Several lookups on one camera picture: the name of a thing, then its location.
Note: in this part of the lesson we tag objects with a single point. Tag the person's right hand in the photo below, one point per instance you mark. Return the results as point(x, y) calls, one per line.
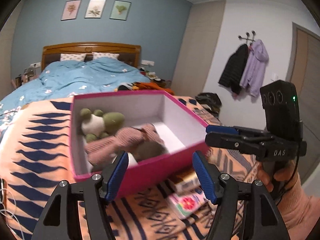
point(286, 175)

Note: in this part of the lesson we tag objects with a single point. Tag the floral pillow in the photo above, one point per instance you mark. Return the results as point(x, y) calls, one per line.
point(72, 57)
point(108, 55)

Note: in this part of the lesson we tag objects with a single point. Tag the wooden bed headboard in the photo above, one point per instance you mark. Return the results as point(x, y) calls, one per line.
point(128, 53)

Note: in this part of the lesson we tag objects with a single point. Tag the pink flower wall picture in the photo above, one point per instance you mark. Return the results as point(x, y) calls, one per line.
point(70, 10)

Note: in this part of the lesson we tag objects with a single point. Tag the pink knitted plush bear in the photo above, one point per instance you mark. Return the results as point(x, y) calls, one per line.
point(126, 139)

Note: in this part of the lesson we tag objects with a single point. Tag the orange patterned blanket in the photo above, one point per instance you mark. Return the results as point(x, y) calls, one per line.
point(35, 158)

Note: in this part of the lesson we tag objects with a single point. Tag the green frog plush toy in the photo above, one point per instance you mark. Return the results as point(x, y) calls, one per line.
point(96, 125)

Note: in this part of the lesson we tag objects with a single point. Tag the orange brown clothing pile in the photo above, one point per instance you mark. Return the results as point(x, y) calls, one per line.
point(142, 86)

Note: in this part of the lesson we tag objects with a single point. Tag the dark clothes pile on chair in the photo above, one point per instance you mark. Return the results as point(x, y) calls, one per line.
point(210, 102)

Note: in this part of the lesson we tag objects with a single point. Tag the black wall coat hook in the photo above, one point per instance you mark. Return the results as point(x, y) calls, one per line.
point(249, 38)

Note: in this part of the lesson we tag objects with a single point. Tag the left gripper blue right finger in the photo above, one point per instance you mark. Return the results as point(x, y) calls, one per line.
point(220, 192)

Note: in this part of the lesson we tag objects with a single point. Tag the pink right sleeve forearm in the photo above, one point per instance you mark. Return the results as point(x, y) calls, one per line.
point(299, 211)

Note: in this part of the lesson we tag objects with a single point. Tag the green leaf wall picture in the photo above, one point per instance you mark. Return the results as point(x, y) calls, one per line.
point(120, 10)

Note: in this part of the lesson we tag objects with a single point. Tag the right floral pillow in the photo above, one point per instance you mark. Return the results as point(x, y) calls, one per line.
point(108, 55)

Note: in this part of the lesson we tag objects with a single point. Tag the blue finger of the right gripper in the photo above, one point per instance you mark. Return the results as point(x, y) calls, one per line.
point(235, 130)
point(246, 143)

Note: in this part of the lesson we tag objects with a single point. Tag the white flower wall picture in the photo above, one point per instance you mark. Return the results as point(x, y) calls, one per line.
point(95, 9)

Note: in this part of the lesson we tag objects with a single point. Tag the left floral pillow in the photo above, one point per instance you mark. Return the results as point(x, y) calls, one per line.
point(72, 57)

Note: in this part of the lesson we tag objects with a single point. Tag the blue floral duvet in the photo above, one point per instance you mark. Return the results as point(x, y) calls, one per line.
point(64, 79)

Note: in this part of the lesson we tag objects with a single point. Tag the black right camera box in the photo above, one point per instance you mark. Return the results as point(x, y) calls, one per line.
point(280, 103)

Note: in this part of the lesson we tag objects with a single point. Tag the grey brown door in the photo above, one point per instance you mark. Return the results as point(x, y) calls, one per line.
point(303, 72)

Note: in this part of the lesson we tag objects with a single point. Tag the white wall light switch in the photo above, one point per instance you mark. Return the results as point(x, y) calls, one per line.
point(274, 77)

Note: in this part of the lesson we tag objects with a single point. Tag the purple hanging hoodie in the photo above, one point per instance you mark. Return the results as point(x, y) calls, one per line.
point(253, 75)

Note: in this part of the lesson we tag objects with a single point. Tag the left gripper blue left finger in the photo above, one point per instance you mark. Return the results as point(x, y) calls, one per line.
point(99, 190)

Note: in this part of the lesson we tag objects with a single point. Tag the pink floral wipes pack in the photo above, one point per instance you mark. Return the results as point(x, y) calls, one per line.
point(187, 203)

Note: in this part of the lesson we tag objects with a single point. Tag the pink white storage box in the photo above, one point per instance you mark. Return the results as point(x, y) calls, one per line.
point(159, 132)

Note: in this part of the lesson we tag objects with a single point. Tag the gold cardboard product box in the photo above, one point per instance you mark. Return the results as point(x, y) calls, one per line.
point(184, 180)

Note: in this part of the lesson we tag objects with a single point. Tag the black hanging jacket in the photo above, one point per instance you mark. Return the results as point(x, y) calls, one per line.
point(234, 69)

